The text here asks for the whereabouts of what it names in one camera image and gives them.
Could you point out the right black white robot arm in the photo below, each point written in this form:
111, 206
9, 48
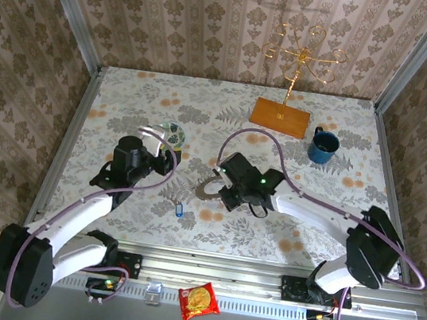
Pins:
372, 252

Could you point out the leaf pattern bowl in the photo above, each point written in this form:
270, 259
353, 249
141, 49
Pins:
175, 134

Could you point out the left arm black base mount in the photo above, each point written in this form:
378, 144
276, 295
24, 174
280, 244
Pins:
129, 264

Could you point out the blue mug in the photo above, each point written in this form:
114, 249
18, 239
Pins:
321, 152

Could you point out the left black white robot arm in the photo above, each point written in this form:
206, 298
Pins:
32, 269

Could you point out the gold stand with wooden base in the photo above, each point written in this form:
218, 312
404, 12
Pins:
280, 117

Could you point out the red snack packet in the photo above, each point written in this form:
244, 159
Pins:
198, 302

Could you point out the aluminium corner post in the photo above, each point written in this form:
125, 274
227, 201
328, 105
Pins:
67, 5
422, 54

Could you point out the floral table mat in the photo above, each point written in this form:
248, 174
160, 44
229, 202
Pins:
219, 120

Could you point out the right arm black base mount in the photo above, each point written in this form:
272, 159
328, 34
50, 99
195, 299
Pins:
294, 289

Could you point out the left small controller board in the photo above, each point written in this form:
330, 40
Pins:
100, 284

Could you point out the small silver metal clip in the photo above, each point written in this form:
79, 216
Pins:
153, 292

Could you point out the blue key tag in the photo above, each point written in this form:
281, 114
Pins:
179, 211

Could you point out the aluminium frame rail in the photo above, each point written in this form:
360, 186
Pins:
212, 272

